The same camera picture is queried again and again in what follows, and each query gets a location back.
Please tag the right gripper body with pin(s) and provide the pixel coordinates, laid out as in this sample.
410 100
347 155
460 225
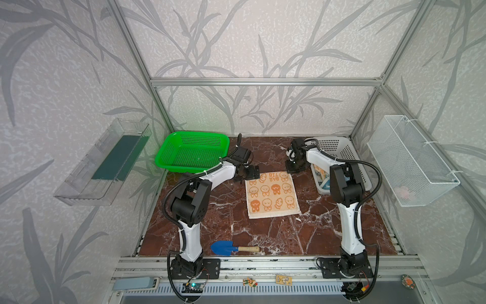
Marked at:
295 165

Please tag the white wire wall basket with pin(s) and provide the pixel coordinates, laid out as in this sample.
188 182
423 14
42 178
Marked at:
407 158

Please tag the right controller board with wires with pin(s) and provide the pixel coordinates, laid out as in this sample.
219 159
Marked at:
355 290

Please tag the small yellow circuit board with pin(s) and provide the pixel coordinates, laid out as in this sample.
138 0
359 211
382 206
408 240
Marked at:
283 280

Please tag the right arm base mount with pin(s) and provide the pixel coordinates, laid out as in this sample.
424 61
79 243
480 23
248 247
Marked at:
344 268

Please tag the orange patterned towel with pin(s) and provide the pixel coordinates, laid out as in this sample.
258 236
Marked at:
272 195

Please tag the blue trowel wooden handle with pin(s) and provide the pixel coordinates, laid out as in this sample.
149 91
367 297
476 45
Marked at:
226 248

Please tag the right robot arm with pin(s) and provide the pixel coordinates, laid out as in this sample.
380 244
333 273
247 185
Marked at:
347 189

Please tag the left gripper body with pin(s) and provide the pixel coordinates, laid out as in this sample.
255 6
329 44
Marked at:
250 171

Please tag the round orange gadget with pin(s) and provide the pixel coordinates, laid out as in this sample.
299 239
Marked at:
408 282

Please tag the pink object in wire basket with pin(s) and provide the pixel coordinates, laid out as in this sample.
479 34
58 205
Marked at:
403 193

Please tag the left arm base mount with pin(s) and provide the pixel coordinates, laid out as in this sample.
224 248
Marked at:
203 268

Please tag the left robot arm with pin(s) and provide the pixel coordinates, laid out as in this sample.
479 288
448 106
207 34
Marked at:
186 204

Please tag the grey flat device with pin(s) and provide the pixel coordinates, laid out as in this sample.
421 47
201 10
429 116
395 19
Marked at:
136 284

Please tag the green plastic basket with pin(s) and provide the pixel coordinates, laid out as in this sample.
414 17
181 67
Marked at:
192 152

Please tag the blue patterned towel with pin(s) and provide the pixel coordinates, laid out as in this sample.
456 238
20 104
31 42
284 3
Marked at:
323 178

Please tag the small orange green trinket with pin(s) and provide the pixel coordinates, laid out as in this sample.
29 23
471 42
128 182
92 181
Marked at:
250 282

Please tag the white plastic basket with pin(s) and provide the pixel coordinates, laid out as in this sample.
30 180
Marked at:
338 147

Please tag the green led circuit board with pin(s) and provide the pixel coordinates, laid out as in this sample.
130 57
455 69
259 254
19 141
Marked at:
192 288

